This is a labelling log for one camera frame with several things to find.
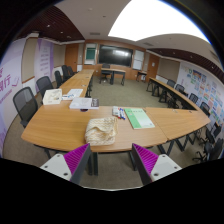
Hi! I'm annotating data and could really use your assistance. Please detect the purple wall banner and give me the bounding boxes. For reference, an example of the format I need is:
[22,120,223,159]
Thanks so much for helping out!
[34,38,54,83]

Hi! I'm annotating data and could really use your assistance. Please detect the colourful wall poster display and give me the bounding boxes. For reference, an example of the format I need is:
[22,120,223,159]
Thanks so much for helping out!
[181,66,224,124]

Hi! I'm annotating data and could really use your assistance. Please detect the cream zigzag patterned towel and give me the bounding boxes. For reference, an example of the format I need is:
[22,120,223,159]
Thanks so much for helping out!
[84,117,119,147]

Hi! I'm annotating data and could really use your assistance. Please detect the row of black chairs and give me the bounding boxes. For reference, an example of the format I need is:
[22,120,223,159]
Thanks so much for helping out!
[166,78,224,164]

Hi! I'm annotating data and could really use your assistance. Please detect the green booklet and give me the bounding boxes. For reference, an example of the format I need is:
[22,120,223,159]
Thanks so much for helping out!
[124,107,156,130]

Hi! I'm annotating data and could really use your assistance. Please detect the small dark side table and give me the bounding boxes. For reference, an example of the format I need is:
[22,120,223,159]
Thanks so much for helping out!
[135,70,148,83]

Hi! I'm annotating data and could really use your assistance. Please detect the bright ceiling light panel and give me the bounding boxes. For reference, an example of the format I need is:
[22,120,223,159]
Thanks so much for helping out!
[107,0,211,44]

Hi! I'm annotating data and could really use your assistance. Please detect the white printed paper sheets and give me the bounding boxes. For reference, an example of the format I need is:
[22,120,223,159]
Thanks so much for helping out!
[61,88,84,101]

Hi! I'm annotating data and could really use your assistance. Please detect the black swivel desk chair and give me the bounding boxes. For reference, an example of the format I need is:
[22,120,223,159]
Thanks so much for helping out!
[99,63,113,84]

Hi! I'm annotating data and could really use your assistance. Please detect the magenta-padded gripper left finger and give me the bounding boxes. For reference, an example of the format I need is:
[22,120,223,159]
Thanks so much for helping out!
[39,143,93,185]

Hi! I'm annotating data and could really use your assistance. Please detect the large white flat book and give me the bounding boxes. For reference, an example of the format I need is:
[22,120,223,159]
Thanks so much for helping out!
[68,97,100,110]

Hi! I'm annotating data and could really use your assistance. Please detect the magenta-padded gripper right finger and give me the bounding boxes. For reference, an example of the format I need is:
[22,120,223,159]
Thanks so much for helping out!
[131,143,183,186]

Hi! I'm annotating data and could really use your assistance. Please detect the white wall whiteboard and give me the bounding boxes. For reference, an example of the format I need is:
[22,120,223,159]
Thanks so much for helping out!
[132,49,145,71]

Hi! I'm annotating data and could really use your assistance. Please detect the long wooden conference table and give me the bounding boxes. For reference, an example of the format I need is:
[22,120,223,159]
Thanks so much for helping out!
[146,77,198,111]

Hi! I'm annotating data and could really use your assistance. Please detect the large black wall screen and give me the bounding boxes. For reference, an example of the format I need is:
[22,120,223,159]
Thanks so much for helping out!
[98,44,134,68]

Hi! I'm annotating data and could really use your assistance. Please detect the dark presenter desk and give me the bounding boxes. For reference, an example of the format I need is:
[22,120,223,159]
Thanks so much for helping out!
[100,67,127,86]

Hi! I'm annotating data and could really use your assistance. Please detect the green wall notice board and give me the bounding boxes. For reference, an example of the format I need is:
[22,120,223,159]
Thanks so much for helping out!
[84,43,98,65]

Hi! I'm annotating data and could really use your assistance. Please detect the black mesh office chair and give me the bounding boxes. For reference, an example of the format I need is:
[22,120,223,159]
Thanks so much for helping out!
[61,65,72,81]
[12,86,39,129]
[35,75,54,100]
[54,70,64,88]

